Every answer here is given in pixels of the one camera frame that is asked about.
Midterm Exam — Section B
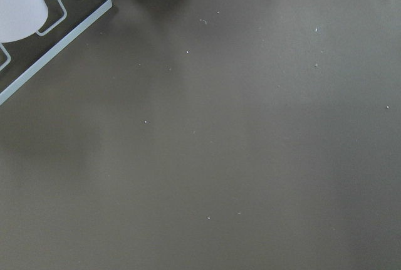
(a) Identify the white cup rack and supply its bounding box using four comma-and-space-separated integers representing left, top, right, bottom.
1, 0, 113, 103

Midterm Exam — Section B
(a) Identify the white cup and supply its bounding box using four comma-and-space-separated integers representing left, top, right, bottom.
1, 0, 48, 43

